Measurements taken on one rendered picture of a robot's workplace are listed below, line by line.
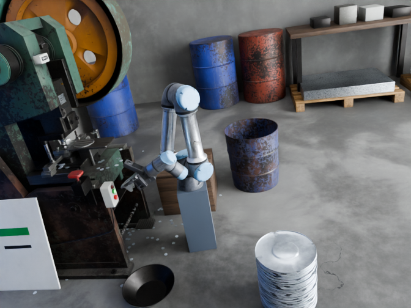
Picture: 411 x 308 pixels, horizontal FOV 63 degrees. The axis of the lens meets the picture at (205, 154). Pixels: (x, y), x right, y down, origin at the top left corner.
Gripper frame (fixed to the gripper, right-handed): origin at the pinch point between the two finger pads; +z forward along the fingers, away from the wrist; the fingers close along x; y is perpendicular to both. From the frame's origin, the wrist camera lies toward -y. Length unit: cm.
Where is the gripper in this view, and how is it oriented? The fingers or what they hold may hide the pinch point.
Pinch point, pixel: (122, 185)
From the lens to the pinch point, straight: 190.1
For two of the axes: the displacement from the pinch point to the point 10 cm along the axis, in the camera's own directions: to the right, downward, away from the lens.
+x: 1.2, -4.6, 8.8
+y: 6.2, 7.3, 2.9
